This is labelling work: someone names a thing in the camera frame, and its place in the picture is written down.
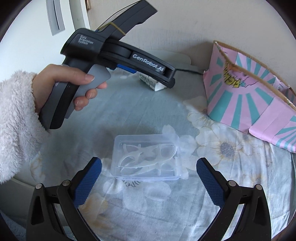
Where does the person's left hand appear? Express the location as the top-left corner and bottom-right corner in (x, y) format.
(32, 64), (107, 113)

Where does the clear plastic floss box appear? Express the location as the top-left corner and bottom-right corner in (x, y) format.
(110, 133), (182, 182)

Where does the small wooden wall block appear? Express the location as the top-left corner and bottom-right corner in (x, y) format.
(85, 0), (91, 11)

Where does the floral blue bedsheet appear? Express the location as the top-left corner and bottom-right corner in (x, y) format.
(11, 67), (296, 241)

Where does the floral tissue pack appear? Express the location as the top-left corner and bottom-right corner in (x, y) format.
(139, 73), (166, 91)

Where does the white fluffy sleeve forearm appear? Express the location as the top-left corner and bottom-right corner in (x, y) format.
(1, 70), (49, 183)

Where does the pink teal cardboard box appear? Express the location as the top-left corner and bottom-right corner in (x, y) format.
(203, 41), (295, 153)

